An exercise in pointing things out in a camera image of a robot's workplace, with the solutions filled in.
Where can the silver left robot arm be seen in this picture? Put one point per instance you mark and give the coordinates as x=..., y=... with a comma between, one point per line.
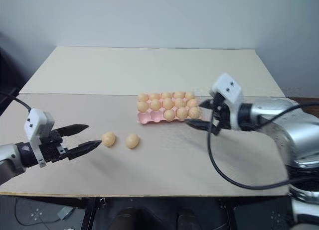
x=10, y=155

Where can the tan egg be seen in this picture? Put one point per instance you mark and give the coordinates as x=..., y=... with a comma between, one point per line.
x=167, y=103
x=166, y=95
x=179, y=94
x=190, y=95
x=142, y=106
x=143, y=97
x=169, y=115
x=180, y=102
x=194, y=112
x=155, y=104
x=132, y=141
x=192, y=103
x=109, y=139
x=154, y=96
x=182, y=112

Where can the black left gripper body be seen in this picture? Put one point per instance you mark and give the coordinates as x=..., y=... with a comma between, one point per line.
x=53, y=150

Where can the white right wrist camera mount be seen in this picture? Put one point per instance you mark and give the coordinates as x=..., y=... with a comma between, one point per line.
x=230, y=90

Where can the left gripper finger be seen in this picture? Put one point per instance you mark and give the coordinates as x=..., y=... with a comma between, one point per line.
x=74, y=129
x=84, y=148

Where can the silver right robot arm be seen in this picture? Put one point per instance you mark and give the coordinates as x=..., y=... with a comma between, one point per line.
x=294, y=130

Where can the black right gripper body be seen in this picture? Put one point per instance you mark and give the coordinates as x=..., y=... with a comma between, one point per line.
x=221, y=115

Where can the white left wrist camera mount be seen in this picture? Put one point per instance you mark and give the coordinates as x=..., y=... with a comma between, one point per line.
x=35, y=120

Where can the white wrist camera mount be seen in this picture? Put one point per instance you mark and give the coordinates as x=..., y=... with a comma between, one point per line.
x=230, y=90
x=35, y=120

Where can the grey power adapter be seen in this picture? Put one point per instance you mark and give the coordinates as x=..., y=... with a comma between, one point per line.
x=64, y=212

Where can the pink egg carton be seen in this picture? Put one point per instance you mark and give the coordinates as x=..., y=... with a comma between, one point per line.
x=149, y=118

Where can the black table leg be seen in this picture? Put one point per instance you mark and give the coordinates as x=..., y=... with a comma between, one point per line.
x=88, y=213

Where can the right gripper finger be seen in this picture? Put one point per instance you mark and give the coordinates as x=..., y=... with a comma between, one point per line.
x=200, y=124
x=208, y=104

